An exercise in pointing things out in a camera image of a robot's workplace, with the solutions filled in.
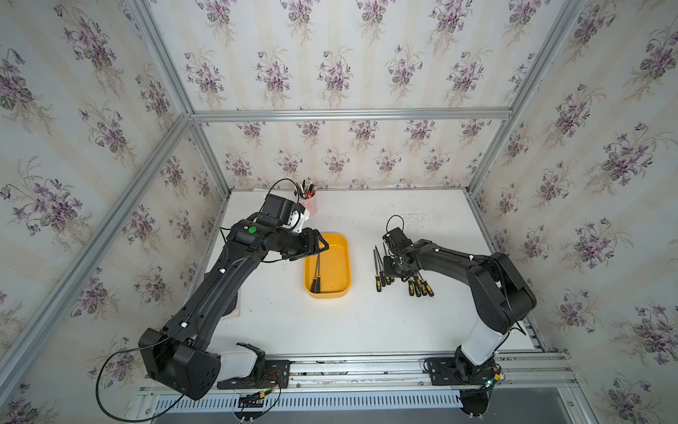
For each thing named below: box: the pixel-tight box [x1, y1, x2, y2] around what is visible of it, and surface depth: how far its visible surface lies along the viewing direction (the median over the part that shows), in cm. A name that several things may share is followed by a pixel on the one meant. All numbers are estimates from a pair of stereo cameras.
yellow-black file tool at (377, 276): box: [372, 249, 382, 293], surface depth 92 cm
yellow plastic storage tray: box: [303, 232, 353, 300], surface depth 95 cm
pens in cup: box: [299, 179, 317, 200], surface depth 109 cm
